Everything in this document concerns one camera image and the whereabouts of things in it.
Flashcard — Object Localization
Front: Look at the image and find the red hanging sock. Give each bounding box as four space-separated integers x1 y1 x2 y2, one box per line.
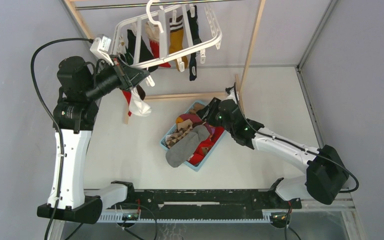
145 21 160 59

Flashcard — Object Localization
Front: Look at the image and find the red sock in basket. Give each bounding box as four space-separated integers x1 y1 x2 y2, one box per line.
187 127 225 167

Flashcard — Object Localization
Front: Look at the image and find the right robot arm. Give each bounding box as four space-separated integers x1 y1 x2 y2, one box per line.
197 97 350 208

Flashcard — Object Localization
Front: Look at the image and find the tan ribbed sock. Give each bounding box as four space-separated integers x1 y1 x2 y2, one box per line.
188 102 207 115

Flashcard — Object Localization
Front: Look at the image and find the black mounting rail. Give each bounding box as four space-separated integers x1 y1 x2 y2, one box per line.
123 189 302 221

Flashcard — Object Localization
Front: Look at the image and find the light blue plastic basket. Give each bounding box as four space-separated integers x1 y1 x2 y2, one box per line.
159 100 227 172

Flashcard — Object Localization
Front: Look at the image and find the yellow mustard sock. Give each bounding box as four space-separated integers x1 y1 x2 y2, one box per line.
168 15 188 72

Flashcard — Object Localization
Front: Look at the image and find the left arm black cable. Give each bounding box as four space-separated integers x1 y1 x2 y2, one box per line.
30 37 95 240

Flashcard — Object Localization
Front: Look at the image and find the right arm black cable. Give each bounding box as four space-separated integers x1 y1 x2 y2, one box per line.
225 82 361 194

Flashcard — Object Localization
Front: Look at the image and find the red santa sock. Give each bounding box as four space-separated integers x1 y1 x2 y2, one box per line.
122 90 132 117

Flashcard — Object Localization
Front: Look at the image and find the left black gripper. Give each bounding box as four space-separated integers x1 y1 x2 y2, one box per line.
84 54 150 102

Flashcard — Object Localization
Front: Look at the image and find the white plastic clip hanger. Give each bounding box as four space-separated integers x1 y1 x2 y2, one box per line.
116 3 213 72

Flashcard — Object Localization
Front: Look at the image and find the argyle brown sock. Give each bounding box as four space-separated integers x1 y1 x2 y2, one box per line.
165 119 193 149

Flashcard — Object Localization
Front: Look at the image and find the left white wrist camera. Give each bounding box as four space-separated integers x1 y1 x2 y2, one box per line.
89 34 114 66

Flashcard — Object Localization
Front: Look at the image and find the wooden drying rack frame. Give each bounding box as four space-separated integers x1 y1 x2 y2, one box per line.
62 0 266 125

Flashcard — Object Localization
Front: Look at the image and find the white fluffy sock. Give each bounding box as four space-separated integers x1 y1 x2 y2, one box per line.
129 87 152 117

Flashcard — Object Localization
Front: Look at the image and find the grey sock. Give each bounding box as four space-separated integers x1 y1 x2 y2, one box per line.
165 125 210 168

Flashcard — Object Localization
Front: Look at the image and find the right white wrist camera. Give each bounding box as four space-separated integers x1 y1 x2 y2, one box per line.
225 86 238 104

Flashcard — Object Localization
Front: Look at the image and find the purple striped sock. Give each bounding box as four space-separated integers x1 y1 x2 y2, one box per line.
175 113 216 136

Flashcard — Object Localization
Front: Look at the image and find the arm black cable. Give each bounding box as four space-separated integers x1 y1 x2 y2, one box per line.
30 37 95 240
225 82 361 194

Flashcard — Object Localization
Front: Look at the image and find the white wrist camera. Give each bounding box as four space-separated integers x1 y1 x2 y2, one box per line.
225 86 238 104
89 34 114 66

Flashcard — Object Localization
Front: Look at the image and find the black hanging sock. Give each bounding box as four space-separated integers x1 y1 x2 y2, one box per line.
187 5 202 81

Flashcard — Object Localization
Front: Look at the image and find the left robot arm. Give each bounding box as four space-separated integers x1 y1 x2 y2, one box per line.
36 56 150 224

